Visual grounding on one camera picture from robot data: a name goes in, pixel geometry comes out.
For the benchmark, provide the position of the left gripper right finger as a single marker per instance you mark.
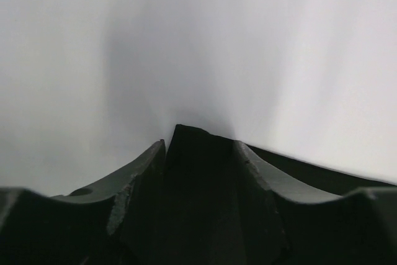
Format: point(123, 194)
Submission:
point(286, 221)

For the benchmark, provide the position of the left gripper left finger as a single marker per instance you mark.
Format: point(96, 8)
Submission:
point(111, 221)

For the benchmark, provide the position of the plain black t-shirt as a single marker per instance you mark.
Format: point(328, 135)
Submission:
point(198, 219)

